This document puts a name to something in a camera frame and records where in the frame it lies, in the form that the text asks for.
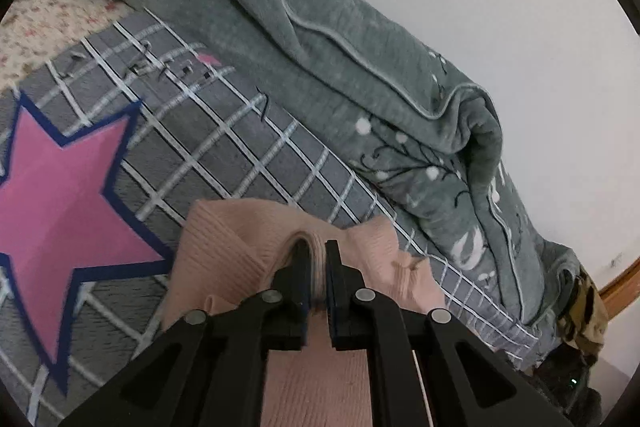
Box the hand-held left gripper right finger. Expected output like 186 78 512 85
325 239 576 427

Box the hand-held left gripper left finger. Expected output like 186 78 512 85
57 239 313 427

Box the pink knit sweater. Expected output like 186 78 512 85
160 199 446 427

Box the grey-green flower quilt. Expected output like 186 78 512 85
30 0 583 333

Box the brown crumpled jacket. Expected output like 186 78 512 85
557 264 611 358

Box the grey checked star blanket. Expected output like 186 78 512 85
0 9 541 427

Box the orange wooden door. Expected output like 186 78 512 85
597 257 640 303

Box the floral bed sheet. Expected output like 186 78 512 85
0 0 136 92

